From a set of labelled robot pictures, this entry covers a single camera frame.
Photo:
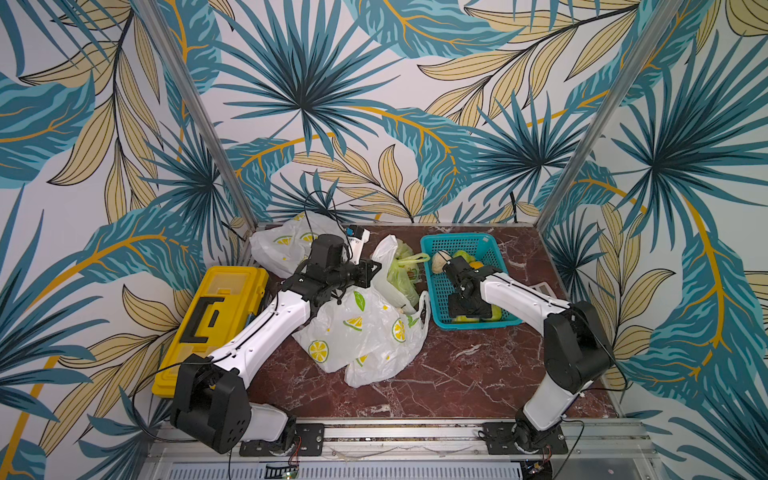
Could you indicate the teal plastic basket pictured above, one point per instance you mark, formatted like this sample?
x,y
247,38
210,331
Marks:
x,y
478,249

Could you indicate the yellow plastic toolbox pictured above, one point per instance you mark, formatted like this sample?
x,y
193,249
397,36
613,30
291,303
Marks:
x,y
219,311

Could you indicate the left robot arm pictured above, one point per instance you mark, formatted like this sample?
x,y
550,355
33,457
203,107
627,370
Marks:
x,y
211,402

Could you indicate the white calculator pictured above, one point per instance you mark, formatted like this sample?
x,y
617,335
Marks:
x,y
544,288

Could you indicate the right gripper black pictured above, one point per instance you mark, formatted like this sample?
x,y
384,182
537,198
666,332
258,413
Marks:
x,y
463,303

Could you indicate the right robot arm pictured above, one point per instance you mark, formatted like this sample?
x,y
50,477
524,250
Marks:
x,y
576,349

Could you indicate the right metal corner post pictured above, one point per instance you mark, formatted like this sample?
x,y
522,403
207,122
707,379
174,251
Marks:
x,y
647,41

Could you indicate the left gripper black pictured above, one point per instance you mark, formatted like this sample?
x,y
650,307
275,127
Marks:
x,y
365,272

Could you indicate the white lemon print plastic bags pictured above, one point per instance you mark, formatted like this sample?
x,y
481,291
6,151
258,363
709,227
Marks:
x,y
281,249

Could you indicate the metal corner post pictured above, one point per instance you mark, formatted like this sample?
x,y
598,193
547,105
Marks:
x,y
160,33
647,41

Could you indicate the left metal corner post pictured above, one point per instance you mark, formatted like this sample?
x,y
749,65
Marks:
x,y
160,33

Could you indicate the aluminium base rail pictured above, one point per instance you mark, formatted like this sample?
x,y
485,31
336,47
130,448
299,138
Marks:
x,y
424,448

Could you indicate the green avocado print plastic bag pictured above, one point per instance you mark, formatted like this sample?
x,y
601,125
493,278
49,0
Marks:
x,y
405,271

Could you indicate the white pear front left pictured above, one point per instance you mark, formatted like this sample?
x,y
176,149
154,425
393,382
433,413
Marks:
x,y
439,261

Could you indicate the white lemon print bag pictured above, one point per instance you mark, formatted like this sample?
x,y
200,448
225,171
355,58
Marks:
x,y
373,333

